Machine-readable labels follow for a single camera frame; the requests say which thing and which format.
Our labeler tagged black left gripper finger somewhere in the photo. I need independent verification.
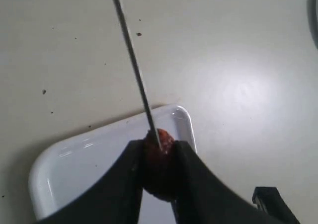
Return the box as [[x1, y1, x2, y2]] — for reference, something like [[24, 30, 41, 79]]
[[39, 140, 143, 224]]

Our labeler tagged thin metal skewer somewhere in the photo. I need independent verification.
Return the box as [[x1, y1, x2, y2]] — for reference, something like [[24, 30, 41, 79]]
[[113, 0, 162, 150]]

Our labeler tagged dark red date fruit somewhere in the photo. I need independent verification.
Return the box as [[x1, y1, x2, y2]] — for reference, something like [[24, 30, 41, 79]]
[[142, 129, 178, 202]]

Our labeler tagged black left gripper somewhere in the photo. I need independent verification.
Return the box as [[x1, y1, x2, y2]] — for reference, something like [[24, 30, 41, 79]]
[[173, 141, 299, 224]]

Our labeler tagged white rectangular plastic tray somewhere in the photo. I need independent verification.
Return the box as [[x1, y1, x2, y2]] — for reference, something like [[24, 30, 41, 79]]
[[28, 105, 196, 224]]

